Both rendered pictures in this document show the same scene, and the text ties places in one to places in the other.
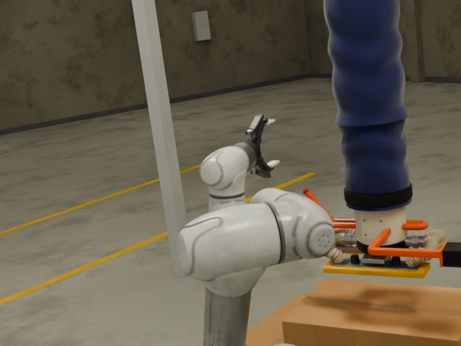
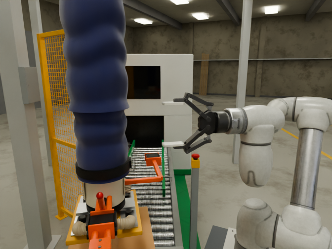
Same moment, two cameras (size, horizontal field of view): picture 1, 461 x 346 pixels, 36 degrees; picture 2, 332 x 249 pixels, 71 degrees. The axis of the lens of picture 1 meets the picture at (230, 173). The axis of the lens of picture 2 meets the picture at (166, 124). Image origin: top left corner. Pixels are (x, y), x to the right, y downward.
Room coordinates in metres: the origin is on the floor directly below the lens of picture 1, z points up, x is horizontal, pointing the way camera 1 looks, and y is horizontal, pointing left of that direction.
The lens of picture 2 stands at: (2.75, 0.40, 1.75)
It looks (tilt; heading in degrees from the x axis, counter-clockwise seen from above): 13 degrees down; 229
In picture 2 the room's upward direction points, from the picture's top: straight up
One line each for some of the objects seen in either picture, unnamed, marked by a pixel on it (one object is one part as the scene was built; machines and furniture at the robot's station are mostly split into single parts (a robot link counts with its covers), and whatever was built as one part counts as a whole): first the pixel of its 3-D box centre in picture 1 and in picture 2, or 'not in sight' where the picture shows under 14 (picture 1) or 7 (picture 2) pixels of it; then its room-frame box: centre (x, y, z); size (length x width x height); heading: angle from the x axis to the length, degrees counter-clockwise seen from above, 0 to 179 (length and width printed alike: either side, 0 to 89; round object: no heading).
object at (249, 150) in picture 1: (240, 158); (231, 121); (2.07, -0.03, 1.58); 0.09 x 0.06 x 0.09; 61
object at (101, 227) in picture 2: not in sight; (102, 224); (2.45, -0.27, 1.24); 0.10 x 0.08 x 0.06; 151
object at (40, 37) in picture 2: not in sight; (70, 139); (1.97, -1.96, 1.05); 0.87 x 0.10 x 2.10; 102
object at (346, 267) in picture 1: (375, 263); (127, 207); (2.25, -0.44, 1.13); 0.34 x 0.10 x 0.05; 61
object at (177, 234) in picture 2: not in sight; (171, 180); (1.07, -1.41, 0.50); 2.31 x 0.05 x 0.19; 50
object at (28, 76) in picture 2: not in sight; (30, 85); (2.29, -1.89, 1.62); 0.20 x 0.05 x 0.30; 50
